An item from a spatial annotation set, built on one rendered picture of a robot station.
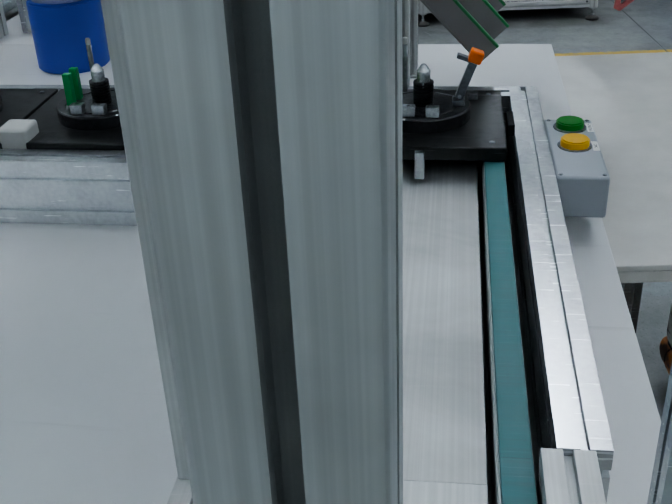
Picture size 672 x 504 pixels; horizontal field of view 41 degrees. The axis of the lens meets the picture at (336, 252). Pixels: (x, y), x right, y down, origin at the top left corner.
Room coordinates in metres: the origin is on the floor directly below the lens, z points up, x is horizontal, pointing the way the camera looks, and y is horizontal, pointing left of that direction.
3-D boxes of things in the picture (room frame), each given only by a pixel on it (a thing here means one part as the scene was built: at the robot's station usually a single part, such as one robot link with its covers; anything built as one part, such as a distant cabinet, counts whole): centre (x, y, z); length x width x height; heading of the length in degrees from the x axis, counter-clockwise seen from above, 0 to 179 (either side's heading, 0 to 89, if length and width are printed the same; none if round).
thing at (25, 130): (1.37, 0.36, 1.01); 0.24 x 0.24 x 0.13; 82
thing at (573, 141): (1.18, -0.34, 0.96); 0.04 x 0.04 x 0.02
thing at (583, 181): (1.18, -0.34, 0.93); 0.21 x 0.07 x 0.06; 172
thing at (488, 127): (1.30, -0.14, 0.96); 0.24 x 0.24 x 0.02; 82
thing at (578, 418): (1.00, -0.25, 0.91); 0.89 x 0.06 x 0.11; 172
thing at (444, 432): (1.00, -0.07, 0.91); 0.84 x 0.28 x 0.10; 172
